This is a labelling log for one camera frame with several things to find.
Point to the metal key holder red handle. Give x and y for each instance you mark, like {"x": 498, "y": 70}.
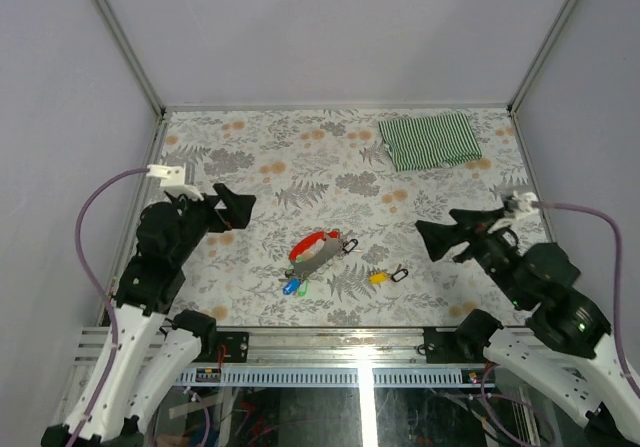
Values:
{"x": 313, "y": 252}

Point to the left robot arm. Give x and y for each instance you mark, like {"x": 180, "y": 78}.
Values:
{"x": 124, "y": 390}

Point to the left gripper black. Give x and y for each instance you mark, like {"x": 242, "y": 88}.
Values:
{"x": 237, "y": 214}

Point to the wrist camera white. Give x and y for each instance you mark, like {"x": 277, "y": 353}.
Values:
{"x": 173, "y": 181}
{"x": 516, "y": 207}

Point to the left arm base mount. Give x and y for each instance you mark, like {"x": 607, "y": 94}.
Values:
{"x": 230, "y": 347}

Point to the yellow key tag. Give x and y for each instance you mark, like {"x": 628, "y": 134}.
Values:
{"x": 378, "y": 278}

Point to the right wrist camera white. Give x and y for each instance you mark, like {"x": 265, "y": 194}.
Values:
{"x": 516, "y": 207}

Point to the green white striped cloth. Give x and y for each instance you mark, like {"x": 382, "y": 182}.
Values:
{"x": 425, "y": 143}

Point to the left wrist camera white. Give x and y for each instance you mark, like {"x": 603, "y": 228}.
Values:
{"x": 173, "y": 181}

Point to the aluminium front rail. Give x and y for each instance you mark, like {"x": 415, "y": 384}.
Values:
{"x": 331, "y": 347}

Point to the blue key tag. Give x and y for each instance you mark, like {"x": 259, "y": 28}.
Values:
{"x": 292, "y": 286}

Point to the white slotted cable duct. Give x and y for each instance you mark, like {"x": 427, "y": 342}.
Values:
{"x": 420, "y": 377}

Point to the black key tag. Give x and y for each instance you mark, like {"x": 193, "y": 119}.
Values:
{"x": 399, "y": 275}
{"x": 350, "y": 246}

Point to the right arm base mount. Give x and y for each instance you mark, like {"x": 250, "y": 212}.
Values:
{"x": 450, "y": 344}

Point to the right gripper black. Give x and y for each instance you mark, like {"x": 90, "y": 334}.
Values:
{"x": 438, "y": 235}

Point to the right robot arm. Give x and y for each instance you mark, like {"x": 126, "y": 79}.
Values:
{"x": 603, "y": 398}

